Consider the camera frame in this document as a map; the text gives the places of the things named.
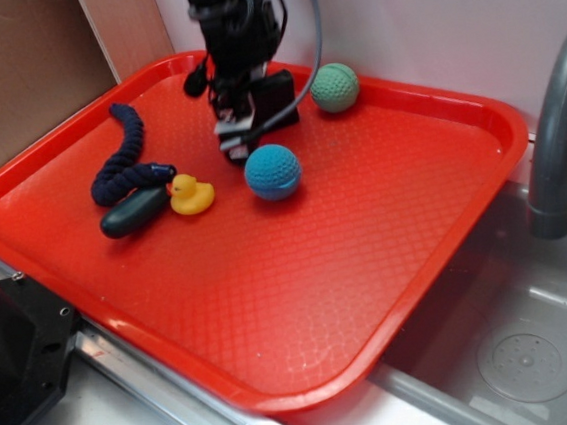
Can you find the dark blue rope toy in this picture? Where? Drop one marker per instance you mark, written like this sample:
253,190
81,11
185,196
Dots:
122,173

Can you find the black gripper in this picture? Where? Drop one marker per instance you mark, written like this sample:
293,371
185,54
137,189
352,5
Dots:
240,37

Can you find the green textured ball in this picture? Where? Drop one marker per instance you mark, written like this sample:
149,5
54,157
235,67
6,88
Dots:
335,88

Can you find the brown cardboard panel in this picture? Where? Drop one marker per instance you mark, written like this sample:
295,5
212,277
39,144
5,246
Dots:
51,66

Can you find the grey sink basin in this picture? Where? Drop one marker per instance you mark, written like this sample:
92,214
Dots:
487,345

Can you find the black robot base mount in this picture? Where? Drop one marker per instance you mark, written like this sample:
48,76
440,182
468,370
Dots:
37,330

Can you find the yellow rubber duck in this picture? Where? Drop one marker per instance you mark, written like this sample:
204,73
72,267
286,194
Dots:
189,196

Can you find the dark green oval handle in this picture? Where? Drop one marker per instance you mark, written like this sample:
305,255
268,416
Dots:
135,212

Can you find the grey faucet spout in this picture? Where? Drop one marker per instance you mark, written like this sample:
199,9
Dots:
547,198

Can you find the red plastic tray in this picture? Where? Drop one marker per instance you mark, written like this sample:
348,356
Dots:
273,306

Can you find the blue textured ball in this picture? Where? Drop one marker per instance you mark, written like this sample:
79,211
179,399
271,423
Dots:
273,172

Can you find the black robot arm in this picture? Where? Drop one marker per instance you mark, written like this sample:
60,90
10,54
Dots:
199,83

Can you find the black box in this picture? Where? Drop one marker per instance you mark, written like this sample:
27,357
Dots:
271,95

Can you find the metal sink rail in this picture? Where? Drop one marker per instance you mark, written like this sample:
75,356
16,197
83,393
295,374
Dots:
166,394

